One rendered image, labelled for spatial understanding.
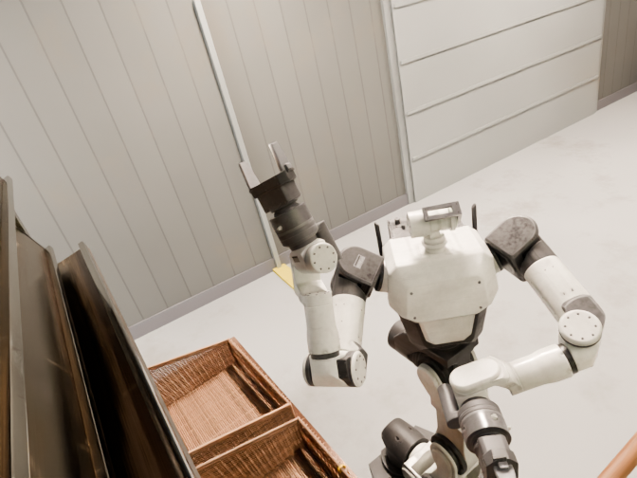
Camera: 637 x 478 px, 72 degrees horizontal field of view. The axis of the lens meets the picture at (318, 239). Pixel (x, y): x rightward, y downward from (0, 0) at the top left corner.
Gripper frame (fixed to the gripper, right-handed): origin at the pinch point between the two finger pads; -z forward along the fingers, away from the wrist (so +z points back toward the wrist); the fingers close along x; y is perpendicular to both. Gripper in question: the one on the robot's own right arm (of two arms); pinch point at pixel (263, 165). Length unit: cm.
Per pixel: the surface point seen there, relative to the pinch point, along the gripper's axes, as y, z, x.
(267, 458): -4, 88, -68
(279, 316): -137, 91, -189
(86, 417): 48, 26, -19
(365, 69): -287, -51, -114
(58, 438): 54, 24, -12
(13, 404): 61, 13, 14
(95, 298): 19, 10, -63
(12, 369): 58, 10, 9
